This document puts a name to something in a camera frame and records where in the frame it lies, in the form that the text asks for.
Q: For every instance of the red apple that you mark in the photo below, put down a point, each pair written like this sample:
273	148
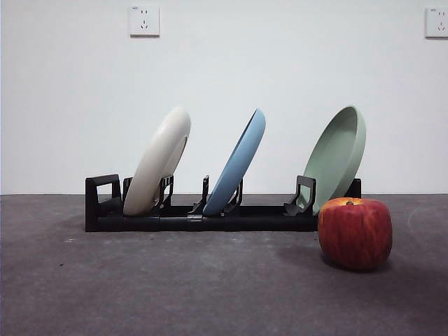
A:
355	234

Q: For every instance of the black plate rack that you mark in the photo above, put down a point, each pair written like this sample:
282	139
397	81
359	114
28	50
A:
245	221

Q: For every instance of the pale yellow plate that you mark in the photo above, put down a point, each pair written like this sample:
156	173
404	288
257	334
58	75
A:
154	168

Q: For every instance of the green plate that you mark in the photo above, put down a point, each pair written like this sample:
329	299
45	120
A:
332	157

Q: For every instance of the white wall socket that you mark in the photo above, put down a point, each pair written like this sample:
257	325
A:
437	22
145	21

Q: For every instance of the blue plate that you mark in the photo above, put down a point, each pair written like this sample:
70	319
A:
238	157

